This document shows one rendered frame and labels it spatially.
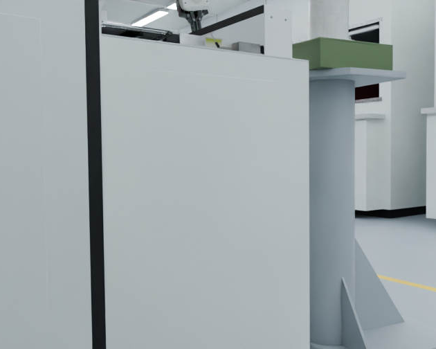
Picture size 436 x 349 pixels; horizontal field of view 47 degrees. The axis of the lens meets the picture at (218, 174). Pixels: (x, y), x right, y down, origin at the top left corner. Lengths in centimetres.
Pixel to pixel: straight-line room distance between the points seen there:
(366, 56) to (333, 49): 12
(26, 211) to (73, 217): 7
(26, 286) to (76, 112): 25
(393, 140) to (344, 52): 314
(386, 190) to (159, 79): 370
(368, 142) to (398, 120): 36
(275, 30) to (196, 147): 41
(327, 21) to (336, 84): 19
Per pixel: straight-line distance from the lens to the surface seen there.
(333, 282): 156
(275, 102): 123
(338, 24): 158
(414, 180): 484
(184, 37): 139
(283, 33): 136
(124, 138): 101
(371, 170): 449
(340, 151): 152
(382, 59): 158
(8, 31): 76
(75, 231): 77
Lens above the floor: 59
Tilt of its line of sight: 3 degrees down
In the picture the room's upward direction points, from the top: 1 degrees counter-clockwise
